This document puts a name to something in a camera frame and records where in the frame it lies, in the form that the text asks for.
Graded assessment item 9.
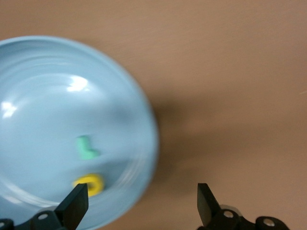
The yellow foam letter a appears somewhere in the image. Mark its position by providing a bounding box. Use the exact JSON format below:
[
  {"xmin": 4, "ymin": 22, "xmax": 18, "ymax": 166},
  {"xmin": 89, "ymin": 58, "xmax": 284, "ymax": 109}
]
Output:
[{"xmin": 73, "ymin": 173, "xmax": 106, "ymax": 197}]

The teal green foam letter l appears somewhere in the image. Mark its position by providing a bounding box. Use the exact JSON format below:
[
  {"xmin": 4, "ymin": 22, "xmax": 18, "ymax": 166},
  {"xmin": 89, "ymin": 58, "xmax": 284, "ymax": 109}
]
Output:
[{"xmin": 76, "ymin": 135, "xmax": 101, "ymax": 160}]

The blue plate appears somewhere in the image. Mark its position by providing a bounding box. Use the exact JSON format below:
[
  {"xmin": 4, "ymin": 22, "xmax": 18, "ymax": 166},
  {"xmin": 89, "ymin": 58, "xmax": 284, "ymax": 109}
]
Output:
[{"xmin": 0, "ymin": 35, "xmax": 160, "ymax": 230}]

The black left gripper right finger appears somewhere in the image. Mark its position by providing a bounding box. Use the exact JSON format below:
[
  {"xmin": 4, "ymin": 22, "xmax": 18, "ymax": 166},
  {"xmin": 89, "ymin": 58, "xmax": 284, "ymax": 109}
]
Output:
[{"xmin": 198, "ymin": 183, "xmax": 243, "ymax": 230}]

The brown table cover sheet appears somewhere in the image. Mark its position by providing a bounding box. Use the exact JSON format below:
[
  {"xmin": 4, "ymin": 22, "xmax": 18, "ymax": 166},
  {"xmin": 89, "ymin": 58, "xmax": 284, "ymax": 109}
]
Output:
[{"xmin": 0, "ymin": 0, "xmax": 307, "ymax": 230}]

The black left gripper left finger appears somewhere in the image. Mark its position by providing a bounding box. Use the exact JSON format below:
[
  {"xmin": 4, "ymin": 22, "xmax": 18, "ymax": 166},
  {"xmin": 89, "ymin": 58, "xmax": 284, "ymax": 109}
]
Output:
[{"xmin": 24, "ymin": 184, "xmax": 89, "ymax": 230}]

